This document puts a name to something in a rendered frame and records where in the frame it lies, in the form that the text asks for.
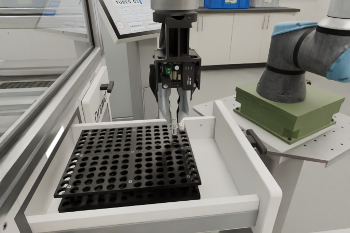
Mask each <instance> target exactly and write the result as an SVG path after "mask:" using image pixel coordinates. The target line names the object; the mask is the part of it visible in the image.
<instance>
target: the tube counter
mask: <svg viewBox="0 0 350 233"><path fill-rule="evenodd" d="M133 2H134V4H135V5H149V4H151V0H133Z"/></svg>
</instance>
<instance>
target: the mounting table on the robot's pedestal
mask: <svg viewBox="0 0 350 233"><path fill-rule="evenodd" d="M235 98H236V95H233V96H229V97H225V98H221V99H217V100H221V101H222V103H223V104H224V105H225V107H226V108H227V109H229V108H232V107H235V106H239V105H241V104H240V103H239V102H237V101H235ZM217 100H214V101H217ZM214 101H210V102H206V103H203V104H200V105H196V106H193V110H194V111H195V112H196V113H198V114H199V115H200V116H202V117H206V116H212V115H213V106H214ZM332 118H333V119H334V120H335V121H336V124H334V126H336V127H335V128H333V129H330V130H328V131H326V132H324V133H322V134H320V135H318V136H316V137H314V138H312V139H310V140H307V141H305V142H303V143H301V144H299V145H297V146H295V147H293V148H291V149H289V150H287V151H285V152H282V153H281V152H280V151H278V150H277V149H275V148H274V147H272V146H270V145H269V144H267V143H266V142H264V141H263V140H261V139H260V140H261V142H262V143H263V144H264V145H265V147H266V148H267V150H268V153H267V154H270V155H274V156H282V157H287V158H293V159H300V160H306V161H313V162H319V163H325V164H326V165H325V167H324V168H327V167H329V166H330V165H332V164H334V163H335V162H337V161H339V160H340V159H342V158H344V157H345V156H347V155H349V154H350V116H347V115H344V114H342V113H339V112H338V113H336V114H334V115H333V117H332ZM237 125H238V124H237ZM238 126H239V128H240V129H241V131H242V132H243V134H244V135H245V136H247V134H246V129H244V128H243V127H241V126H240V125H238Z"/></svg>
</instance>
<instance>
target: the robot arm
mask: <svg viewBox="0 0 350 233"><path fill-rule="evenodd" d="M198 6H199V0H151V9H152V10H154V12H153V22H157V23H162V25H161V31H160V37H159V48H157V50H154V54H153V58H154V59H155V61H154V64H150V65H149V68H150V73H149V85H150V88H151V90H152V92H153V94H154V96H155V98H156V101H157V104H158V107H159V109H160V111H161V113H162V115H163V117H164V118H165V120H166V121H167V122H168V123H169V124H171V111H170V101H169V96H170V94H171V88H177V92H178V95H179V98H178V101H177V103H178V108H177V123H180V122H181V121H182V119H183V118H184V117H185V115H187V116H189V115H190V104H191V101H192V95H193V93H194V91H195V89H196V88H197V89H198V90H200V82H201V63H202V59H201V57H200V56H199V55H198V53H197V52H196V51H195V49H191V48H190V47H189V42H190V28H192V23H193V22H196V21H197V12H195V10H198ZM306 71H308V72H311V73H313V74H316V75H319V76H323V77H325V78H327V79H328V80H334V81H337V82H341V83H349V82H350V0H331V2H330V5H329V9H328V13H327V16H326V17H325V18H323V19H322V20H321V21H319V22H318V21H286V22H279V23H277V24H276V25H275V26H274V28H273V32H272V36H271V42H270V47H269V53H268V59H267V64H266V69H265V71H264V73H263V74H262V76H261V78H260V80H259V82H258V83H257V88H256V92H257V93H258V94H259V95H260V96H262V97H264V98H266V99H268V100H271V101H275V102H281V103H297V102H301V101H303V100H304V99H305V97H306V93H307V89H306V79H305V73H306Z"/></svg>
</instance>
